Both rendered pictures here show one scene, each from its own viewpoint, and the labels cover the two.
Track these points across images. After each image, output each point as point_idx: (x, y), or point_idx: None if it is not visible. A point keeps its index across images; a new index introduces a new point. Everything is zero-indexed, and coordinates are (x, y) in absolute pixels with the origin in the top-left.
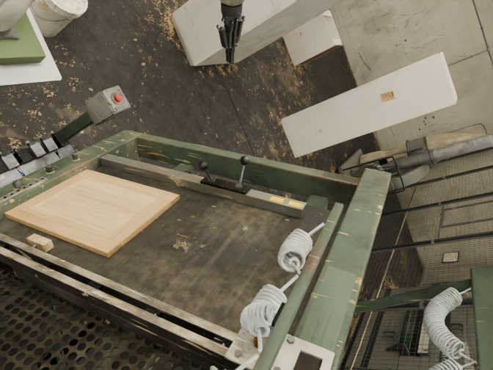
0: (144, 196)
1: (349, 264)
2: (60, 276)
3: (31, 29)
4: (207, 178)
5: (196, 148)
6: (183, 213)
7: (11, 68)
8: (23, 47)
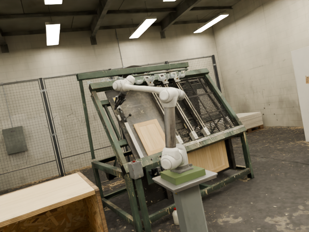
0: (140, 130)
1: None
2: None
3: (166, 173)
4: (124, 121)
5: (115, 137)
6: (135, 119)
7: None
8: (168, 170)
